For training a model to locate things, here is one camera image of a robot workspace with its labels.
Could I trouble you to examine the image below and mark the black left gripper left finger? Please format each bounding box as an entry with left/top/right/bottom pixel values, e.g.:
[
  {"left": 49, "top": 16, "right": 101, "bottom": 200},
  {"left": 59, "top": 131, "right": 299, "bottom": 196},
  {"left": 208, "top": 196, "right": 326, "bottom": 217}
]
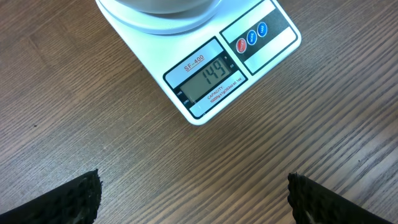
[{"left": 1, "top": 169, "right": 102, "bottom": 224}]

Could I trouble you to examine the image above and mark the white digital kitchen scale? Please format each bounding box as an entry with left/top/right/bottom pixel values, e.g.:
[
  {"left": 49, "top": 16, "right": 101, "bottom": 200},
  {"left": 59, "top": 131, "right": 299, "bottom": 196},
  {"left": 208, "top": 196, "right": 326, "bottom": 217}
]
[{"left": 97, "top": 0, "right": 302, "bottom": 125}]

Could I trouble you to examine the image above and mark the white bowl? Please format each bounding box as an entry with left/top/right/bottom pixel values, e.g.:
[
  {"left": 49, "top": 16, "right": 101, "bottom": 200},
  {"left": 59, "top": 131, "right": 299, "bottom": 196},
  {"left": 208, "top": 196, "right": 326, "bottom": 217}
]
[{"left": 109, "top": 0, "right": 221, "bottom": 15}]

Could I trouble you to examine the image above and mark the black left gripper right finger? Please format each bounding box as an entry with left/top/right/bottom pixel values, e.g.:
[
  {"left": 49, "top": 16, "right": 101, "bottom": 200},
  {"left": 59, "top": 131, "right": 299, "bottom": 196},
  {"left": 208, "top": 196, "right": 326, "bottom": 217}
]
[{"left": 287, "top": 173, "right": 391, "bottom": 224}]

